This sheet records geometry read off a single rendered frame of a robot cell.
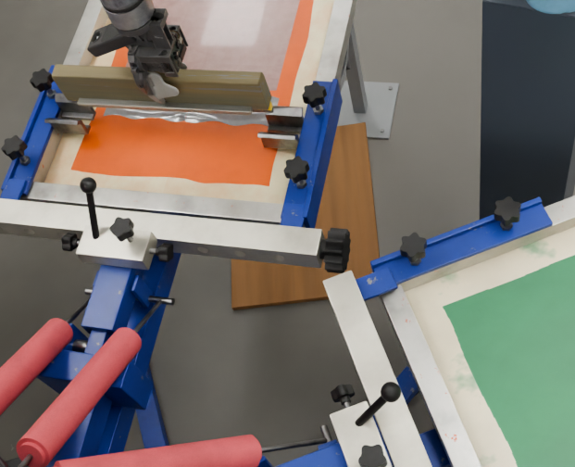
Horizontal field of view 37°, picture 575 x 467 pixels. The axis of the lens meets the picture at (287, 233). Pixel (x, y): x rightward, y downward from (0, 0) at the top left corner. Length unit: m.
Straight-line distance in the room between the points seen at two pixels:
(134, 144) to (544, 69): 0.78
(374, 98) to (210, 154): 1.28
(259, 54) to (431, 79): 1.20
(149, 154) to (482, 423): 0.81
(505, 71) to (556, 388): 0.56
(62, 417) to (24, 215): 0.50
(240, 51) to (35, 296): 1.31
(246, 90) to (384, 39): 1.56
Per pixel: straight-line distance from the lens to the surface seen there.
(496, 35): 1.52
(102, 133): 1.77
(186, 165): 1.66
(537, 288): 1.45
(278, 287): 2.53
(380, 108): 2.83
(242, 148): 1.64
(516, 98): 1.63
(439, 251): 1.42
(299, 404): 2.41
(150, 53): 1.47
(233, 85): 1.50
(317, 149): 1.54
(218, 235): 1.45
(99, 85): 1.63
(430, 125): 2.78
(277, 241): 1.42
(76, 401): 1.27
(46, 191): 1.69
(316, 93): 1.55
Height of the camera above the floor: 2.27
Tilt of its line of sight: 60 degrees down
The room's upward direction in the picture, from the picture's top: 22 degrees counter-clockwise
